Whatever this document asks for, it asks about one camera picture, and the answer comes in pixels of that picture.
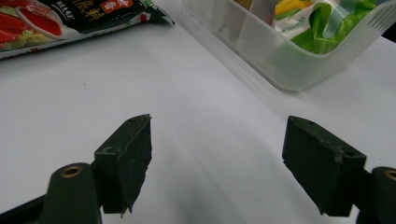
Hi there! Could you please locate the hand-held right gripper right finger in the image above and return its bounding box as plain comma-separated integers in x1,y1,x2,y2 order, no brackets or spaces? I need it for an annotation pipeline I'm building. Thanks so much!
281,115,368,217

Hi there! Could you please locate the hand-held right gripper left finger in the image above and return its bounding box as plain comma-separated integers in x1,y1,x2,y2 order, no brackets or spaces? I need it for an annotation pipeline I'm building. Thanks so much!
93,113,153,217

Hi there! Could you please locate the clear plastic container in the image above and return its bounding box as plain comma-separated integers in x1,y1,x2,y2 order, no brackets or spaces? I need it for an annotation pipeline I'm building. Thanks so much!
181,0,396,92

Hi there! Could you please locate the green and white pouch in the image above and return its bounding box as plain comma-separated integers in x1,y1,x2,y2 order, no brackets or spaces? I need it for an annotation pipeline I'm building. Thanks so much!
273,0,385,56

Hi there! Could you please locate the gold brown seasoning packet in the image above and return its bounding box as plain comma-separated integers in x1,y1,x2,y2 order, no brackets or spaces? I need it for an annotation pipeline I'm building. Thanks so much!
233,0,254,11

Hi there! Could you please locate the red and black seasoning packet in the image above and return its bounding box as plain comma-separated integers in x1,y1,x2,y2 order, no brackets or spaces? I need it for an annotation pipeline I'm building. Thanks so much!
0,0,176,61

